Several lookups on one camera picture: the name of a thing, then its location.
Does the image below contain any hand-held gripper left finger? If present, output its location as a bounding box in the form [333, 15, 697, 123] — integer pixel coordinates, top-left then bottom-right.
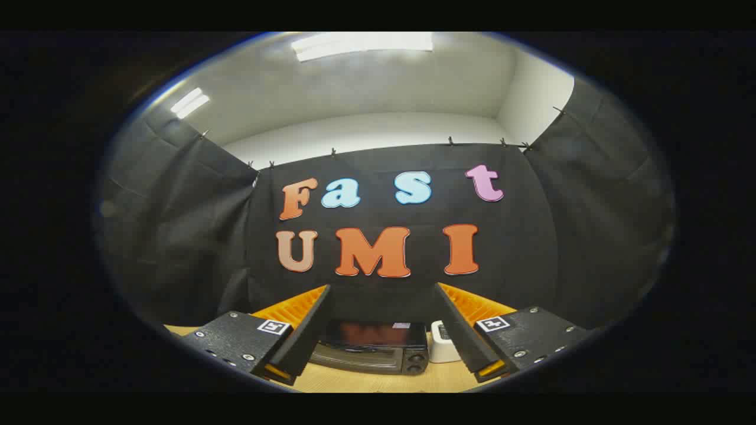
[171, 285, 333, 387]

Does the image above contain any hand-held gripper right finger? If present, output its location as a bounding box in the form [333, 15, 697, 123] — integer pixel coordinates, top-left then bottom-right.
[434, 283, 592, 383]

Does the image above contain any black toaster oven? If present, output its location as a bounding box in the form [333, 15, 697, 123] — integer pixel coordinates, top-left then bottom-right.
[308, 320, 430, 376]

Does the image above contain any white bread toaster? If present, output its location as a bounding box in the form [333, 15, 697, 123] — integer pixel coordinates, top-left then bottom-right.
[428, 321, 462, 364]

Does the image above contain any short ceiling light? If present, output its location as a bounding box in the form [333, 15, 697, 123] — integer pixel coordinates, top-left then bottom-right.
[170, 87, 210, 120]

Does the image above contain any long ceiling light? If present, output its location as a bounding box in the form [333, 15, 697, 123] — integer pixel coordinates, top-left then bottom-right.
[291, 32, 434, 63]

